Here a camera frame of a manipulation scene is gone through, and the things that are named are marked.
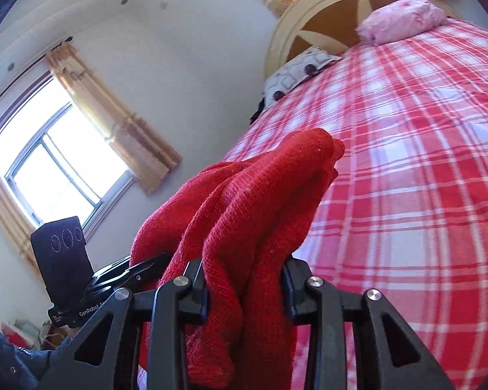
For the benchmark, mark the grey patterned pillow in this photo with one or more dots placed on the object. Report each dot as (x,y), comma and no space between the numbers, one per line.
(294,72)

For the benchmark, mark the black cloth beside pillow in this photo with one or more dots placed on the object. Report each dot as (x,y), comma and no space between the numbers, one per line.
(258,111)

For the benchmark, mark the pink pillow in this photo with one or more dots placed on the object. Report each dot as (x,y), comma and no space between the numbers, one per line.
(400,20)

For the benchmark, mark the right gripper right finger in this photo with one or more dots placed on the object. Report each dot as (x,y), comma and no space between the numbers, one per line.
(367,327)

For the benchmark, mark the side window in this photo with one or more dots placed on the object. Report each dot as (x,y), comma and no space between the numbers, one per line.
(54,160)

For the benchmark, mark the red white plaid bedspread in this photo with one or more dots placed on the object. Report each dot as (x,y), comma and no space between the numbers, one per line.
(408,211)

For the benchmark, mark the red knitted sweater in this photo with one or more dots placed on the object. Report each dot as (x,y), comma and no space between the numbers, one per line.
(243,219)

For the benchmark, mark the beige side curtain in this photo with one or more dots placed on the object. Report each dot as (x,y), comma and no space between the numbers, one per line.
(147,154)
(17,227)

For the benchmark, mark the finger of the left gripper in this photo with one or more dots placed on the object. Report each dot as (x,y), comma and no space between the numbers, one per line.
(121,274)

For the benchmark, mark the beige side curtain right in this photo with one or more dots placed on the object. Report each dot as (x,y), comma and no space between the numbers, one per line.
(147,154)

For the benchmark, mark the cream wooden headboard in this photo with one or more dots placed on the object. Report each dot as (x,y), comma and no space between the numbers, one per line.
(327,24)

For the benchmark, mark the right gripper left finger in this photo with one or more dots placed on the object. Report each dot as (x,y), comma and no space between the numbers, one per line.
(130,327)

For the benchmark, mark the beige side curtain left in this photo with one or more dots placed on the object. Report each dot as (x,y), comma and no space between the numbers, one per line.
(17,227)

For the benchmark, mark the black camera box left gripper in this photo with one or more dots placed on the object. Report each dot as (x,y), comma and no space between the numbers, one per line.
(60,252)

